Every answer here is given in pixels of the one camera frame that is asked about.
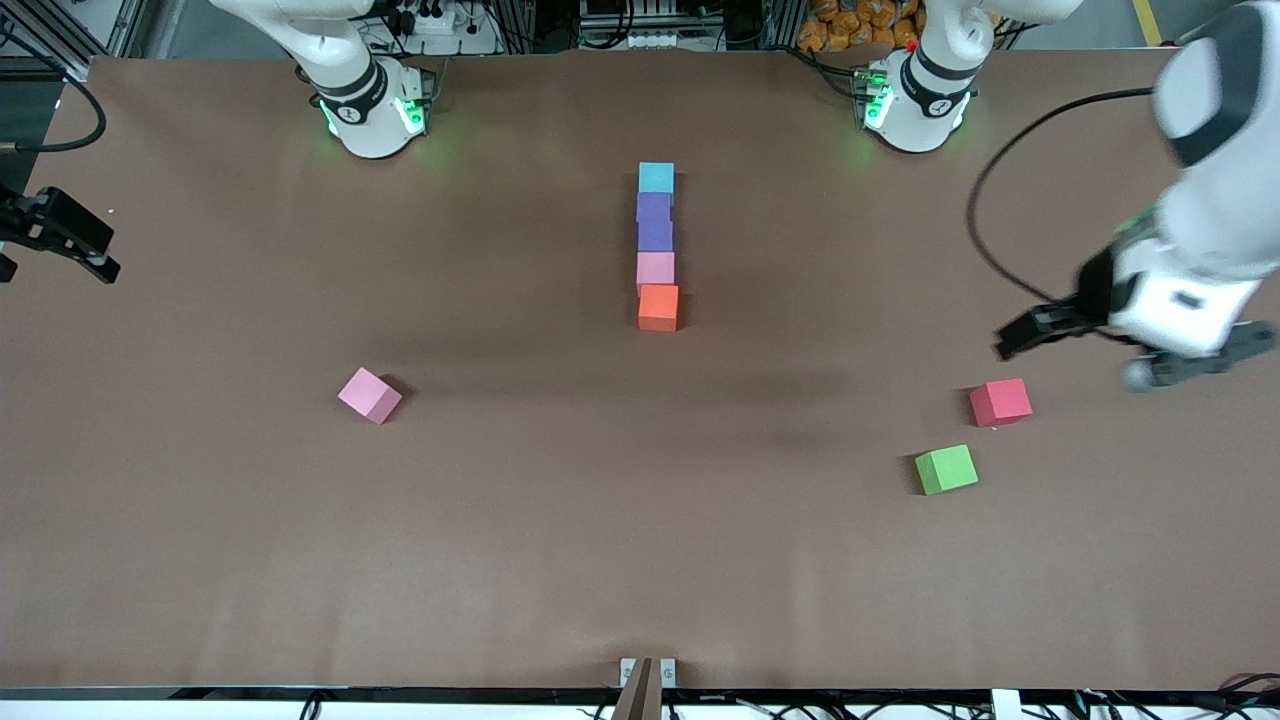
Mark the pink foam cube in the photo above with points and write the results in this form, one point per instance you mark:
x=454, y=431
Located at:
x=656, y=268
x=368, y=395

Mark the bag of orange items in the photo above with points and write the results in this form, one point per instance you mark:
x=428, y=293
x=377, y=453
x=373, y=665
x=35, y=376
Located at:
x=850, y=25

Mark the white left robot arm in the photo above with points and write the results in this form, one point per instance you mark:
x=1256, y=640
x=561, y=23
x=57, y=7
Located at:
x=1210, y=230

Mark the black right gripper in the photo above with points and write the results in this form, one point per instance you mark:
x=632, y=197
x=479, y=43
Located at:
x=22, y=222

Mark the equipment rack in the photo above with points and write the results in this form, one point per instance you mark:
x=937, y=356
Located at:
x=630, y=20

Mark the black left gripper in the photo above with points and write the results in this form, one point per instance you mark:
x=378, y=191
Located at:
x=1094, y=290

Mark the purple foam cube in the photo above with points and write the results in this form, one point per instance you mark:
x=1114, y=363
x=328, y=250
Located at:
x=654, y=207
x=656, y=236

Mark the brown wooden post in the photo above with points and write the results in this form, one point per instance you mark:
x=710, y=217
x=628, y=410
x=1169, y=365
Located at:
x=638, y=695

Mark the orange foam cube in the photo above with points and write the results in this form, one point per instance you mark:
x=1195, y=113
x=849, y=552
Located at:
x=658, y=307

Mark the small metal bracket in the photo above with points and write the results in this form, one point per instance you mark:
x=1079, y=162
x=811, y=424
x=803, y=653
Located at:
x=627, y=672

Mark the white power strip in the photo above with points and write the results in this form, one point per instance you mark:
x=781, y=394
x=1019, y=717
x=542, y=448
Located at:
x=430, y=22

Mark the white block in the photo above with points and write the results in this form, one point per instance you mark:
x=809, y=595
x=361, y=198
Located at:
x=1006, y=705

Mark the green foam cube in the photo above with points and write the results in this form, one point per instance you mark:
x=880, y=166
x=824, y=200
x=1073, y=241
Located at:
x=946, y=470

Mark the light blue foam cube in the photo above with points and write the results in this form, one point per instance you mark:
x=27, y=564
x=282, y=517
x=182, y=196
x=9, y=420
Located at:
x=657, y=178

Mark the red foam cube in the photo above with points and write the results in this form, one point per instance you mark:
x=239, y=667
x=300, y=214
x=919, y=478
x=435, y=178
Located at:
x=1000, y=403

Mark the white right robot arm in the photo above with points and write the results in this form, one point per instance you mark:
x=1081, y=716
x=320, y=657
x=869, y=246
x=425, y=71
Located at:
x=370, y=120

